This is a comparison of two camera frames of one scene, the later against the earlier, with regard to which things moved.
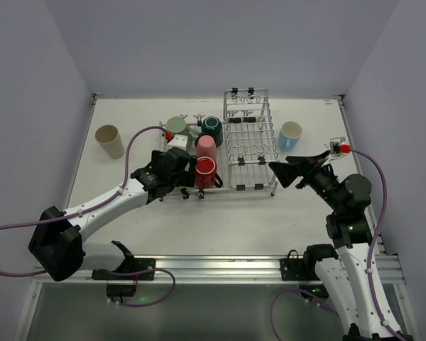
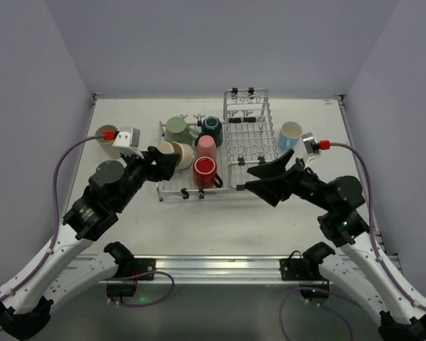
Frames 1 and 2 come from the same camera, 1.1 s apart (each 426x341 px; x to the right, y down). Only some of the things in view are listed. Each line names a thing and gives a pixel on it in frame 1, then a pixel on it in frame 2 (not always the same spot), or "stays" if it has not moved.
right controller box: (314, 290) stays
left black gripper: (190, 171) → (151, 162)
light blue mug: (289, 136) stays
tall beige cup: (109, 137) stays
